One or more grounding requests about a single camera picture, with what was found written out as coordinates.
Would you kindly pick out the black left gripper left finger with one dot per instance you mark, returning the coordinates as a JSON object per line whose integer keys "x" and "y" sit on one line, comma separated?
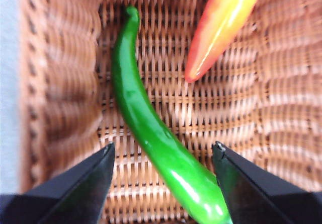
{"x": 75, "y": 198}

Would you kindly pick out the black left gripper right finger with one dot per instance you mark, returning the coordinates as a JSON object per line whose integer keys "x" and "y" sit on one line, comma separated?
{"x": 251, "y": 196}

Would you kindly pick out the long green pepper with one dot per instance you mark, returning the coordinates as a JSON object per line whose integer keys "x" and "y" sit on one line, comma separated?
{"x": 130, "y": 95}

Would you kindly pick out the brown wicker basket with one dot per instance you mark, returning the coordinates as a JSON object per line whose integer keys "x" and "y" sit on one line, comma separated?
{"x": 176, "y": 103}

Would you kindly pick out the orange carrot with green leaves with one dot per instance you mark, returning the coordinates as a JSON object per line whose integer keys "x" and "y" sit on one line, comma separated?
{"x": 221, "y": 20}

